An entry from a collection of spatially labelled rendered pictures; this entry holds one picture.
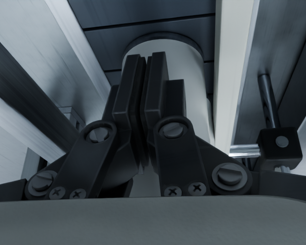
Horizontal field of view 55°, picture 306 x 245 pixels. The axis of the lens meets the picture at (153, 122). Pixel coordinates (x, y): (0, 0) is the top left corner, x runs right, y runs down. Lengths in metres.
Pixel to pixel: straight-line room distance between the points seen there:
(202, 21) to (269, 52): 0.12
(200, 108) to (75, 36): 0.09
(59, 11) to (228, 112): 0.11
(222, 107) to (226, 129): 0.03
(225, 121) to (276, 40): 0.10
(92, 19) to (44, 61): 0.13
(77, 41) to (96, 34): 0.02
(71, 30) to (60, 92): 0.15
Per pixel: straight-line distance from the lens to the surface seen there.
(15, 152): 0.52
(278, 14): 0.25
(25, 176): 0.34
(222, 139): 0.22
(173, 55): 0.16
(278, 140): 0.26
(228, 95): 0.17
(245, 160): 0.45
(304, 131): 0.31
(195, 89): 0.16
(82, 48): 0.19
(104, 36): 0.18
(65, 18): 0.18
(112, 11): 0.17
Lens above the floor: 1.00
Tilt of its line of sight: 28 degrees down
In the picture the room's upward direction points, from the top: 179 degrees counter-clockwise
